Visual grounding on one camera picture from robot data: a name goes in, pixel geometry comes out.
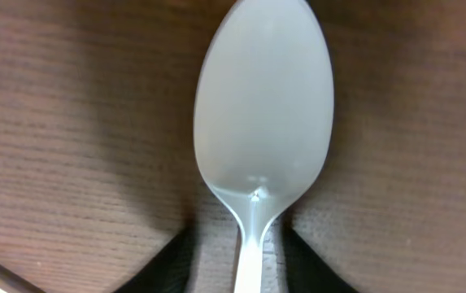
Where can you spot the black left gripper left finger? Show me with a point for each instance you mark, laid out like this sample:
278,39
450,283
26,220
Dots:
169,271

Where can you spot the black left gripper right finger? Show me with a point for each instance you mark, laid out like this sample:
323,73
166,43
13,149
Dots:
306,271

